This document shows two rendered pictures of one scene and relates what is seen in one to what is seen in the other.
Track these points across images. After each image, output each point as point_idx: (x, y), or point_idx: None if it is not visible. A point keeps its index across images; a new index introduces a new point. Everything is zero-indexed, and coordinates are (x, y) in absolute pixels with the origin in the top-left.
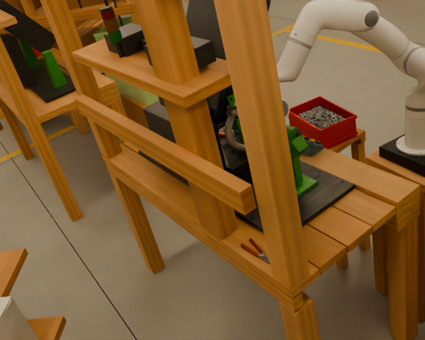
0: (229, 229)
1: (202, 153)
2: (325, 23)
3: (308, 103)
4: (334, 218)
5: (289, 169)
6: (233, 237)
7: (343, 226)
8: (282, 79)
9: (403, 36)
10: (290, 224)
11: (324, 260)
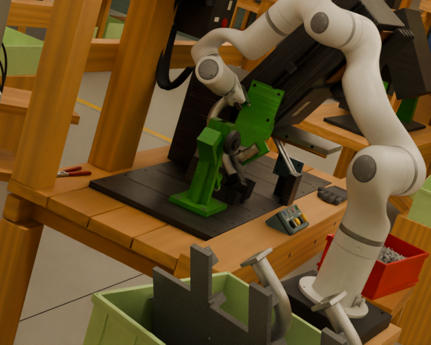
0: (100, 161)
1: (123, 45)
2: (299, 9)
3: (406, 246)
4: (141, 220)
5: (70, 32)
6: (93, 168)
7: (127, 222)
8: (230, 40)
9: (371, 97)
10: (44, 96)
11: (61, 201)
